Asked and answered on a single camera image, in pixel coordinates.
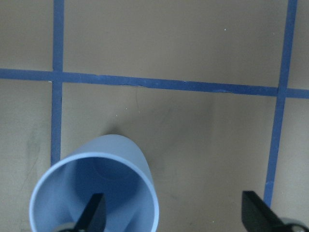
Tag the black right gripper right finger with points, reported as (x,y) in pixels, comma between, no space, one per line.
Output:
(256,216)

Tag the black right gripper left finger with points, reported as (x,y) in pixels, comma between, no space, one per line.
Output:
(93,218)

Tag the blue cup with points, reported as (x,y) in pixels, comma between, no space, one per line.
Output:
(112,165)

